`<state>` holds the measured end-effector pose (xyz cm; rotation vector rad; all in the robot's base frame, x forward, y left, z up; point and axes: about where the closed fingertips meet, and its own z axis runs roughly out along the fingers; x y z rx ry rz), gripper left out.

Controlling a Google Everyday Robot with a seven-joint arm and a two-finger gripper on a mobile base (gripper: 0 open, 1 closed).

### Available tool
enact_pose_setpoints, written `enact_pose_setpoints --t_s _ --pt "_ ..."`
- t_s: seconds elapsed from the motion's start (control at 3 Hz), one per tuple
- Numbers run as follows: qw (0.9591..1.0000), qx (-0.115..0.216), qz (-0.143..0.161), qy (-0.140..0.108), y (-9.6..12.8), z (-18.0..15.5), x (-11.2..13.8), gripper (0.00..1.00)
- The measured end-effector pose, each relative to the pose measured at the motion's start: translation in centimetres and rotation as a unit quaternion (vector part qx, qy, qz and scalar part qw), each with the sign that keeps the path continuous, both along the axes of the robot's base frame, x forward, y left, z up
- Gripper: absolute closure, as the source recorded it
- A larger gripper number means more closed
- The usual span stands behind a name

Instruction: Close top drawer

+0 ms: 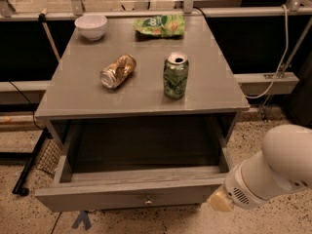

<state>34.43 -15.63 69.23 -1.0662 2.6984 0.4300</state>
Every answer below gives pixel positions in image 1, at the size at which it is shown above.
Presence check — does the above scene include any blue tape cross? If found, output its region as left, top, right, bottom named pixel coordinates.
left=72, top=211, right=92, bottom=230

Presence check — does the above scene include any white bowl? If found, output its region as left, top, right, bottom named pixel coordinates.
left=74, top=15, right=108, bottom=41

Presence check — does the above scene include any grey drawer cabinet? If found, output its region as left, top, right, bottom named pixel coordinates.
left=34, top=15, right=251, bottom=148

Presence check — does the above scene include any wooden stick with black tape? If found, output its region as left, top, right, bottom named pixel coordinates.
left=38, top=8, right=60, bottom=62

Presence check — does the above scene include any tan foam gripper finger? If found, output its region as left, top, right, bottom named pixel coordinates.
left=207, top=185, right=234, bottom=213

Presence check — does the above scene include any grey top drawer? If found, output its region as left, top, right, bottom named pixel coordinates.
left=35, top=115, right=233, bottom=212

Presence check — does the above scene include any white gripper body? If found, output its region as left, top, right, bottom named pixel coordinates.
left=223, top=163, right=266, bottom=210

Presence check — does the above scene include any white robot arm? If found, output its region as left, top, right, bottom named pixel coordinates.
left=208, top=125, right=312, bottom=213

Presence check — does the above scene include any white cable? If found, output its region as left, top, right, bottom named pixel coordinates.
left=244, top=4, right=291, bottom=99

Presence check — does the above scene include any wire mesh basket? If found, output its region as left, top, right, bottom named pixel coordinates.
left=36, top=138, right=61, bottom=176

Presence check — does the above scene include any gold crushed can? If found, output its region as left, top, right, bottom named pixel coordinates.
left=100, top=55, right=137, bottom=89

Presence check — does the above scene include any green chip bag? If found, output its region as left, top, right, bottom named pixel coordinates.
left=134, top=15, right=185, bottom=38

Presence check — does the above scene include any green soda can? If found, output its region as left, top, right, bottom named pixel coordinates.
left=163, top=52, right=189, bottom=99

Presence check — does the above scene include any black cable on floor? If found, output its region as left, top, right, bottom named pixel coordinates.
left=8, top=80, right=45, bottom=131

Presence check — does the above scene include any black floor stand bar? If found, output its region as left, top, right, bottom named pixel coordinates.
left=12, top=128, right=49, bottom=196

